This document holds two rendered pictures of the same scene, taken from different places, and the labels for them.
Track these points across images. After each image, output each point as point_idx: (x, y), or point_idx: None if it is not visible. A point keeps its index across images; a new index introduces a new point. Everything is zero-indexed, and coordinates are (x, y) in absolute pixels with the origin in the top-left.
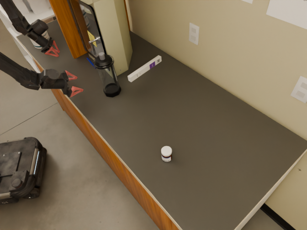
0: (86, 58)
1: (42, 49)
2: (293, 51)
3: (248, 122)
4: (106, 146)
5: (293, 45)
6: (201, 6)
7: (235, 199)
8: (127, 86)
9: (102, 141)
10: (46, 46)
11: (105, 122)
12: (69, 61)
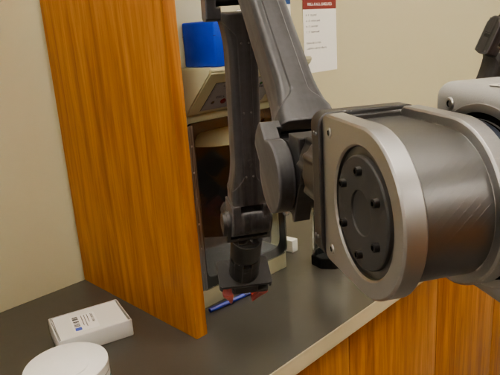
0: (206, 315)
1: (265, 274)
2: (329, 95)
3: None
4: (410, 357)
5: (327, 90)
6: None
7: None
8: (309, 251)
9: (405, 353)
10: (264, 259)
11: None
12: (218, 339)
